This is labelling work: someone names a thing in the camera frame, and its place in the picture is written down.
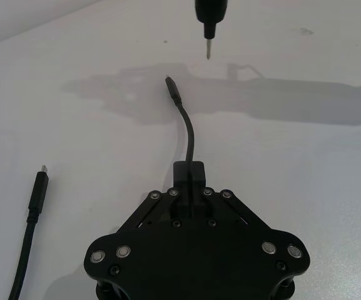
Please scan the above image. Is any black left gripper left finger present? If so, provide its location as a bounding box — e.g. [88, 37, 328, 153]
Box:
[115, 161, 190, 234]

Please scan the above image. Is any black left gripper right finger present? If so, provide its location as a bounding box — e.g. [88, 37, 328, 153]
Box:
[189, 161, 272, 232]

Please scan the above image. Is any thin black cable with plug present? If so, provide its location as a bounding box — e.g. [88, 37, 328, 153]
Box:
[164, 74, 197, 219]

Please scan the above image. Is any thick black cable, silver plug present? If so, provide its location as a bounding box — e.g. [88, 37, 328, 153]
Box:
[7, 164, 51, 300]

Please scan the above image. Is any black corded tool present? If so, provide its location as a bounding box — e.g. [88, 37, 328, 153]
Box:
[194, 0, 225, 61]

